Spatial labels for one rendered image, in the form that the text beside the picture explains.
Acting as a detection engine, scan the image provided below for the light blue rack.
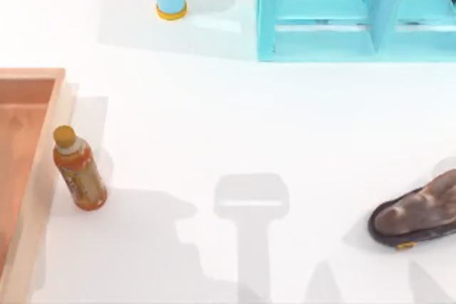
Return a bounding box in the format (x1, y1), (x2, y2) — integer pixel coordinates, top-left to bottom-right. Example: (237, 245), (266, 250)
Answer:
(256, 0), (456, 63)

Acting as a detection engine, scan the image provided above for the orange bottle with yellow cap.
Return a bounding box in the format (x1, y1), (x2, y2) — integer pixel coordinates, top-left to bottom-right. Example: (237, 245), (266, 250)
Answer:
(53, 125), (108, 213)

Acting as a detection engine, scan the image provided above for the shallow salmon-coloured box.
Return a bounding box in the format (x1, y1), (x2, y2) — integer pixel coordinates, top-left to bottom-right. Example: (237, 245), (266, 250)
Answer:
(0, 68), (67, 304)

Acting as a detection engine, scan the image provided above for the brown shoe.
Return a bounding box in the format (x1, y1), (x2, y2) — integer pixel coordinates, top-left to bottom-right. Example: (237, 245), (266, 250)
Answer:
(368, 169), (456, 251)

